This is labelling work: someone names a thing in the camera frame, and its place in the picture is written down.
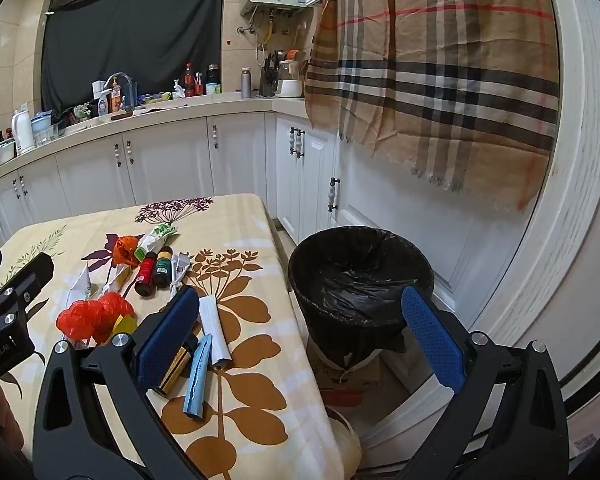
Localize orange snack wrapper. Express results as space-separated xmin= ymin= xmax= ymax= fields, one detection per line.
xmin=112 ymin=236 xmax=146 ymax=267

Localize green label dark bottle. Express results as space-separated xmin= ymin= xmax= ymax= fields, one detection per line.
xmin=154 ymin=246 xmax=174 ymax=289

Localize red plastic bag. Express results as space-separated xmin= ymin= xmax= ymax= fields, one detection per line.
xmin=56 ymin=292 xmax=135 ymax=346

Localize red label dark bottle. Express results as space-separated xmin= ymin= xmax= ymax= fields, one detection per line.
xmin=134 ymin=251 xmax=158 ymax=297

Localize black knife block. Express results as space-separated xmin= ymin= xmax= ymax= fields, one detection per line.
xmin=259 ymin=52 xmax=280 ymax=97

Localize white kitchen cabinets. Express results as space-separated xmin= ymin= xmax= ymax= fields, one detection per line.
xmin=0 ymin=107 xmax=556 ymax=361

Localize light blue toothpaste tube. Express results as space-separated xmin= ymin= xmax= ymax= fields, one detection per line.
xmin=182 ymin=334 xmax=215 ymax=418

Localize black curtain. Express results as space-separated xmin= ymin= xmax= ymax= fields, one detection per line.
xmin=40 ymin=0 xmax=227 ymax=117

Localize white crumpled tube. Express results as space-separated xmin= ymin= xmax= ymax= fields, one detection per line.
xmin=169 ymin=252 xmax=195 ymax=301

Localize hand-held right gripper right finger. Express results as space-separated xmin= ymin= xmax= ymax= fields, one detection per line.
xmin=395 ymin=285 xmax=571 ymax=480

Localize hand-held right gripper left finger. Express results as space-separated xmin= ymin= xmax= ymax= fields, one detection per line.
xmin=32 ymin=285 xmax=201 ymax=480

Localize white teal tube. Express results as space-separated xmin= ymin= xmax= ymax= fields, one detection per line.
xmin=200 ymin=295 xmax=232 ymax=367

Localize white kitchen appliance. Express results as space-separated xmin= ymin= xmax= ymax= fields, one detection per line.
xmin=275 ymin=60 xmax=303 ymax=97

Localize green white plastic bag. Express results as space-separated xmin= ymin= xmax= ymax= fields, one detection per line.
xmin=134 ymin=224 xmax=178 ymax=263

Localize white door frame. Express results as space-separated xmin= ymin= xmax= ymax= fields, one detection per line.
xmin=475 ymin=0 xmax=600 ymax=411

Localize floral tablecloth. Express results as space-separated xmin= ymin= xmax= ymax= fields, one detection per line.
xmin=0 ymin=192 xmax=346 ymax=480

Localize beige plaid cloth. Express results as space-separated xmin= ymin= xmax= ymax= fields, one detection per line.
xmin=305 ymin=0 xmax=556 ymax=213

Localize white spray bottle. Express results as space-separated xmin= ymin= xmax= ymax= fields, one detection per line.
xmin=92 ymin=80 xmax=110 ymax=117

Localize black-lined trash bin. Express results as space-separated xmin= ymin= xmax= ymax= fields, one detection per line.
xmin=287 ymin=226 xmax=436 ymax=368

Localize metal faucet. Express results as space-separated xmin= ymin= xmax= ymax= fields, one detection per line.
xmin=104 ymin=72 xmax=133 ymax=106

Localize person's left forearm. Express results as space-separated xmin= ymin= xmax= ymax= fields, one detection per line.
xmin=0 ymin=380 xmax=31 ymax=461

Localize white folded paper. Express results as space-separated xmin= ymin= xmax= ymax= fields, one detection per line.
xmin=66 ymin=265 xmax=93 ymax=306

